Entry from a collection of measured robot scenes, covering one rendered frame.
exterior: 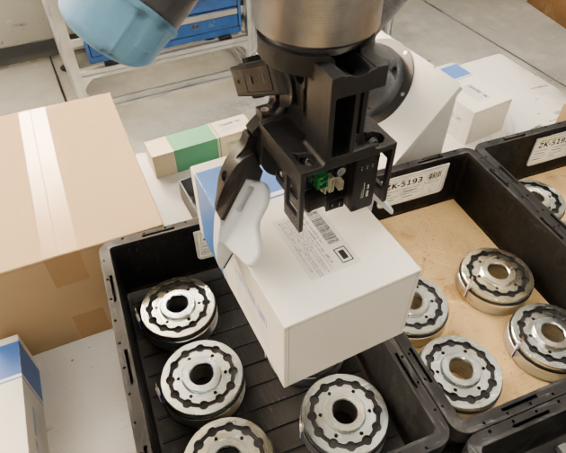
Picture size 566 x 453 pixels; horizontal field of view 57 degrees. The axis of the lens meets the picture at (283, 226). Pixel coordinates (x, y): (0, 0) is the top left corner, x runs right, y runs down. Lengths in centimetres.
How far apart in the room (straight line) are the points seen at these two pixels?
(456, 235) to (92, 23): 67
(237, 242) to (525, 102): 122
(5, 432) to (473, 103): 110
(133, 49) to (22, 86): 278
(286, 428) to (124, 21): 49
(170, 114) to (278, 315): 233
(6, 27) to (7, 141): 232
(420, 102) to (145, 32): 72
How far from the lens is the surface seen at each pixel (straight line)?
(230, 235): 40
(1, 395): 82
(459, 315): 79
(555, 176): 107
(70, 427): 87
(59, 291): 84
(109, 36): 38
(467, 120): 129
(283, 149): 33
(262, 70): 37
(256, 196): 38
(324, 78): 29
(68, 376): 91
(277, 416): 68
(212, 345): 69
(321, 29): 29
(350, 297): 39
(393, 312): 45
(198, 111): 267
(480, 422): 60
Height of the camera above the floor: 144
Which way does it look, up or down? 46 degrees down
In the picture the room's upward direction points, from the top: straight up
